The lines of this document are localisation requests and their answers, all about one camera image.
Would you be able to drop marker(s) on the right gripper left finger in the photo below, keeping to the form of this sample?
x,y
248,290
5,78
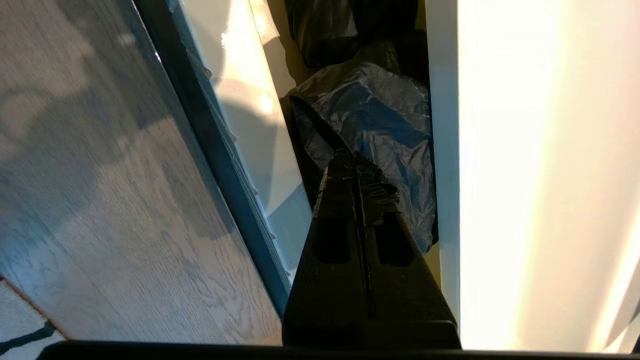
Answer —
x,y
325,290

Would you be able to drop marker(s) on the black folding umbrella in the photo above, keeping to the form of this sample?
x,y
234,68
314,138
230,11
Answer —
x,y
380,115

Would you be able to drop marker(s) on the white rug with black pattern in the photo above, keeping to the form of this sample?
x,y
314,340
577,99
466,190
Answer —
x,y
22,325

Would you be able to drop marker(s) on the white fluted drawer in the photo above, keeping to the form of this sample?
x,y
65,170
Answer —
x,y
250,125

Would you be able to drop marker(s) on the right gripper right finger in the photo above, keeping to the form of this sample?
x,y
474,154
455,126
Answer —
x,y
410,295

